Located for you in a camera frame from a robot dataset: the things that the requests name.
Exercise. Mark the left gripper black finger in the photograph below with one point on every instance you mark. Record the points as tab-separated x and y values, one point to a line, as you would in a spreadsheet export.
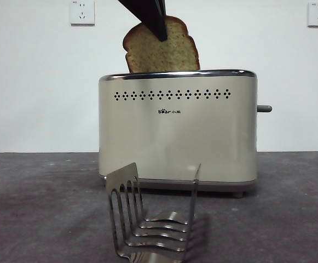
162	11
145	13

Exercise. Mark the grey toaster lever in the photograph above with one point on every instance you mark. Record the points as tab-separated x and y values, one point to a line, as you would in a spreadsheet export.
265	108

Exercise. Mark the stainless steel toast rack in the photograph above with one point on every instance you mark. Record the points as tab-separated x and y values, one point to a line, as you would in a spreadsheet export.
120	178

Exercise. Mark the brown-crusted bread slice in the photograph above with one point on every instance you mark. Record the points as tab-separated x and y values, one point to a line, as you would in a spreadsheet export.
161	54

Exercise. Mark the cream toaster with chrome top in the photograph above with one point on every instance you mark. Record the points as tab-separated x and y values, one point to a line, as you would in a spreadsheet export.
175	137

